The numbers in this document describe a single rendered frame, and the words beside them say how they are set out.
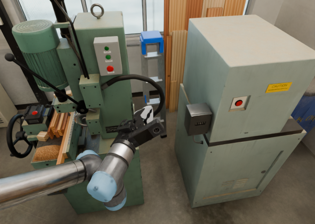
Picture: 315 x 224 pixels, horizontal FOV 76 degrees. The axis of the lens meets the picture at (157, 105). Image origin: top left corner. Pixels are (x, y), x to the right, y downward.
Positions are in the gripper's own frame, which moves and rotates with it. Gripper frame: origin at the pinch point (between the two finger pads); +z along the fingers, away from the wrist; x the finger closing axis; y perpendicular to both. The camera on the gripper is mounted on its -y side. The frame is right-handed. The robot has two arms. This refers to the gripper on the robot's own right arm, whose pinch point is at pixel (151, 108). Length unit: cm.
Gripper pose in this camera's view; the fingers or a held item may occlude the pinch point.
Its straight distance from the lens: 76.4
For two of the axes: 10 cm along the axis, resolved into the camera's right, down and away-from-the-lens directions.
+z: 3.3, -6.3, 7.1
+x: 4.8, 7.6, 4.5
